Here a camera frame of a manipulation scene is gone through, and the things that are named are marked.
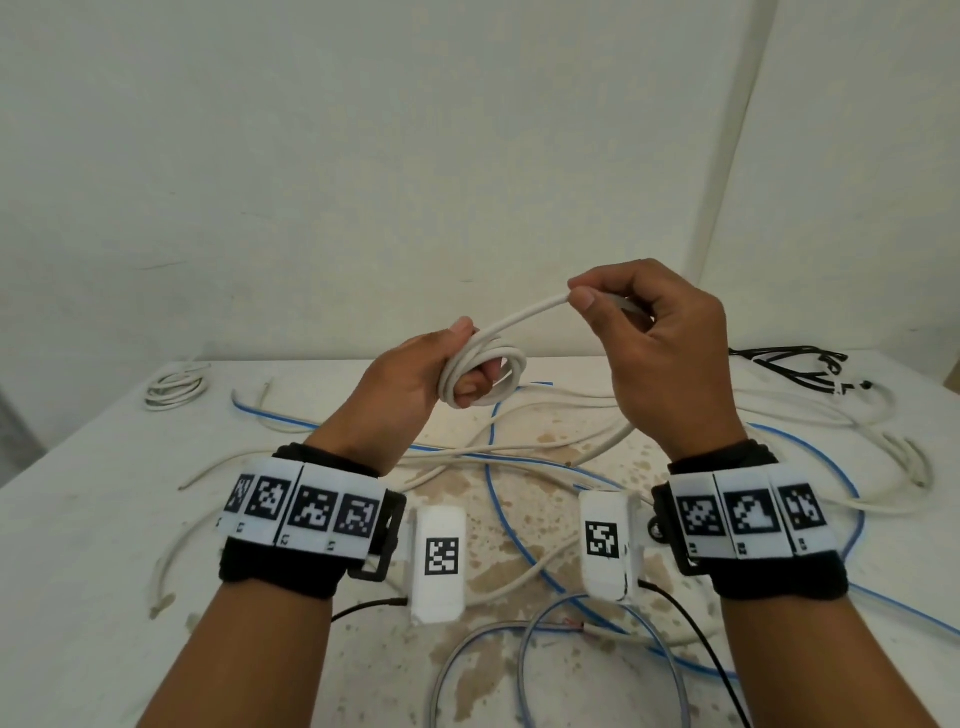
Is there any person's left forearm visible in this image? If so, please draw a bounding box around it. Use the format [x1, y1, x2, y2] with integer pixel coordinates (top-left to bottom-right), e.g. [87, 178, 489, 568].
[138, 584, 335, 728]

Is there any black right wristband with markers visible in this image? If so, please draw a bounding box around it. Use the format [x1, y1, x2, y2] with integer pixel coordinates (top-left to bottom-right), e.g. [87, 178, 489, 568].
[650, 440, 850, 601]

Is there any blue cable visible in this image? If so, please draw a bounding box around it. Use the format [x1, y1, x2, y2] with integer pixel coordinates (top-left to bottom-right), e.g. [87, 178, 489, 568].
[230, 389, 740, 680]
[749, 423, 864, 564]

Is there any black right camera wire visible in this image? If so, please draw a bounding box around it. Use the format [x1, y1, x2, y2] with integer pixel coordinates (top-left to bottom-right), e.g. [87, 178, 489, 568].
[635, 578, 751, 728]

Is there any black left camera wire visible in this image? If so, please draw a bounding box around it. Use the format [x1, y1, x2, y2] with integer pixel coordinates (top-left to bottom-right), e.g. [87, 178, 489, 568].
[331, 596, 410, 624]

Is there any person's right hand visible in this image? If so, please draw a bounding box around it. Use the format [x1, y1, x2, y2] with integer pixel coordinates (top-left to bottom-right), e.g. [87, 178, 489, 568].
[566, 257, 753, 464]

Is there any bundle of black cable ties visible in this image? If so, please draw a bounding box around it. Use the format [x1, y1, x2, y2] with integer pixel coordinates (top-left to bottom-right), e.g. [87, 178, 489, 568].
[729, 344, 875, 395]

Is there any black left wristband with markers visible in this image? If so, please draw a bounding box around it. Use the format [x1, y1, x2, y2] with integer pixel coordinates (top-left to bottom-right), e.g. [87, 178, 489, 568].
[218, 443, 408, 601]

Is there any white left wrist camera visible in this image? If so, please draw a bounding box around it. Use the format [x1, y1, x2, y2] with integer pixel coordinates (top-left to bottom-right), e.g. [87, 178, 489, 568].
[404, 506, 468, 625]

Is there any black wristband with markers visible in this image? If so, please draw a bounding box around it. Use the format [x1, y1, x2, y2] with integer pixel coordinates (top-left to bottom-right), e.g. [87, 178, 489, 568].
[650, 440, 850, 601]
[218, 443, 408, 601]

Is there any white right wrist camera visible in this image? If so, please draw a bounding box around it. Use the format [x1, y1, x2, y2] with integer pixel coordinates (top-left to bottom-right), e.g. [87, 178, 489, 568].
[578, 488, 646, 604]

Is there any thick white cable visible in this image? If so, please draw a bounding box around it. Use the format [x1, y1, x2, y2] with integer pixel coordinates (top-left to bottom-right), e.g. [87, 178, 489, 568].
[144, 365, 211, 412]
[438, 292, 658, 466]

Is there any tangle of white cables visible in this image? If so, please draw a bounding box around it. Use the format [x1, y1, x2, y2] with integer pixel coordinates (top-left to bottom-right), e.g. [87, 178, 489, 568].
[146, 378, 935, 654]

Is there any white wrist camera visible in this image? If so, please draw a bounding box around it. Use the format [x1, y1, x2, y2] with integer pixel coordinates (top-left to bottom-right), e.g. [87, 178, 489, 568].
[578, 488, 646, 604]
[404, 506, 468, 625]

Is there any black camera wire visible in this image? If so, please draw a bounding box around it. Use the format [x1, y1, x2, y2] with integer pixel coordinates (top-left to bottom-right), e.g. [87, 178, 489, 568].
[331, 596, 410, 624]
[635, 578, 751, 728]

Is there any person's left hand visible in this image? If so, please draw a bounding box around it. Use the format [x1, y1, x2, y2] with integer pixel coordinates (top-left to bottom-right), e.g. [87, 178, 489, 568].
[311, 314, 508, 479]

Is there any person's right forearm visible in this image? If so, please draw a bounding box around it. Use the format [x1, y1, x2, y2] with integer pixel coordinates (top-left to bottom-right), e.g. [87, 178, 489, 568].
[716, 596, 939, 728]

